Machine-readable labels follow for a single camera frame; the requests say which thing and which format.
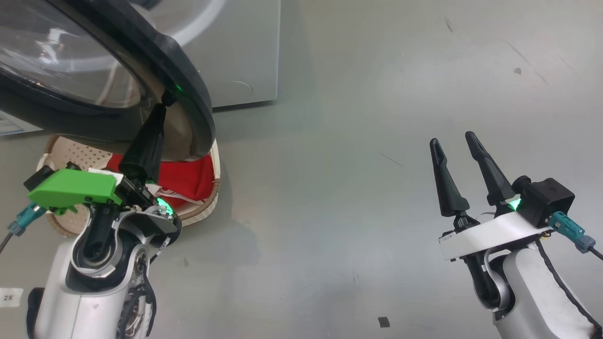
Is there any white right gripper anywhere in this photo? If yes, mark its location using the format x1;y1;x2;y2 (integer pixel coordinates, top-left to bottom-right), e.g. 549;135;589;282
429;131;553;262

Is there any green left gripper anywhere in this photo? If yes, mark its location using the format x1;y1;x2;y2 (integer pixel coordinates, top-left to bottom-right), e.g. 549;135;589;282
27;89;178;216

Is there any red and white garment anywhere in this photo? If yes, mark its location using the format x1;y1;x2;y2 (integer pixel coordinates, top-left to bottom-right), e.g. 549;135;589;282
106;153;216;209

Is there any black glass washing machine door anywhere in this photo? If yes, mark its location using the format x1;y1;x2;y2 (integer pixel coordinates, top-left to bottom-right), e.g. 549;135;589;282
0;0;217;161

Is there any cream perforated laundry basket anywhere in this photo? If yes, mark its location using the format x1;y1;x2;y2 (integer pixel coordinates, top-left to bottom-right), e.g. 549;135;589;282
37;135;221;238

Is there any white washing machine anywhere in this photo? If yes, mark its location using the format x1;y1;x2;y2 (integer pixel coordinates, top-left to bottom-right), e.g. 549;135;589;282
127;0;282;112

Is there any round drain filter cover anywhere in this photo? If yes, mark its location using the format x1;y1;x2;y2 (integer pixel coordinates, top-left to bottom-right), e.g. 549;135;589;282
228;80;255;96

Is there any blue energy label sticker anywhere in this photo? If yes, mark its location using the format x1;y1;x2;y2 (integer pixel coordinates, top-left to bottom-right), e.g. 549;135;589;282
0;110;42;137

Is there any right camera cable teal plug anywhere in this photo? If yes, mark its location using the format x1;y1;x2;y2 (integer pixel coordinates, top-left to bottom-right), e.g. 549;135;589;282
535;210;603;330

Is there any camera cable teal plug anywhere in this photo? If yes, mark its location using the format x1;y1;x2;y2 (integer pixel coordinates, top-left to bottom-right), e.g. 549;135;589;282
0;202;49;255
535;210;603;330

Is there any left camera cable teal plug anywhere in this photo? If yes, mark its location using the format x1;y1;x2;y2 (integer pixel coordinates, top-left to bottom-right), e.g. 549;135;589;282
0;202;49;255

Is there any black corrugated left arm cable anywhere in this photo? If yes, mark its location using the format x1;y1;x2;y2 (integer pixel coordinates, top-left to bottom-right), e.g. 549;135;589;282
115;264;157;339

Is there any white cable length tag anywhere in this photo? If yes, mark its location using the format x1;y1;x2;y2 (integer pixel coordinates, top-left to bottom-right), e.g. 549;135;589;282
0;287;24;308

